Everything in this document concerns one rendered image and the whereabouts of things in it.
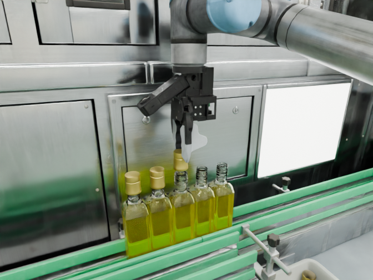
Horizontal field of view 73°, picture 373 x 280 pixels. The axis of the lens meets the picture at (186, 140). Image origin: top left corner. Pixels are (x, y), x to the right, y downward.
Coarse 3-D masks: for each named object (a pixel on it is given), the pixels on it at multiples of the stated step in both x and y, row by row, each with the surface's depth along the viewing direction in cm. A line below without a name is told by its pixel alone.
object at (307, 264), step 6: (306, 258) 75; (294, 264) 72; (300, 264) 73; (306, 264) 74; (312, 264) 74; (318, 264) 73; (282, 270) 71; (294, 270) 72; (300, 270) 73; (312, 270) 74; (318, 270) 72; (324, 270) 71; (276, 276) 69; (282, 276) 70; (288, 276) 71; (294, 276) 73; (300, 276) 74; (318, 276) 72; (324, 276) 71; (330, 276) 69
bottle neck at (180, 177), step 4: (176, 172) 61; (180, 172) 62; (184, 172) 61; (176, 176) 60; (180, 176) 60; (184, 176) 60; (176, 180) 60; (180, 180) 60; (184, 180) 60; (176, 184) 61; (180, 184) 60; (184, 184) 61; (176, 188) 62; (180, 188) 61; (184, 188) 61; (180, 192) 61; (184, 192) 62
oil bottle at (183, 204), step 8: (176, 192) 62; (176, 200) 60; (184, 200) 61; (192, 200) 62; (176, 208) 60; (184, 208) 61; (192, 208) 62; (176, 216) 61; (184, 216) 62; (192, 216) 63; (176, 224) 62; (184, 224) 63; (192, 224) 64; (176, 232) 63; (184, 232) 64; (192, 232) 65; (176, 240) 64; (184, 240) 64
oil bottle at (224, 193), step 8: (216, 184) 66; (224, 184) 66; (216, 192) 65; (224, 192) 65; (232, 192) 66; (216, 200) 65; (224, 200) 66; (232, 200) 67; (216, 208) 66; (224, 208) 67; (232, 208) 68; (216, 216) 67; (224, 216) 68; (232, 216) 69; (216, 224) 68; (224, 224) 69
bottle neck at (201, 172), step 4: (196, 168) 63; (200, 168) 65; (204, 168) 64; (196, 172) 63; (200, 172) 62; (204, 172) 63; (196, 176) 64; (200, 176) 63; (204, 176) 63; (196, 180) 64; (200, 180) 63; (204, 180) 63; (196, 184) 64; (200, 184) 64; (204, 184) 64
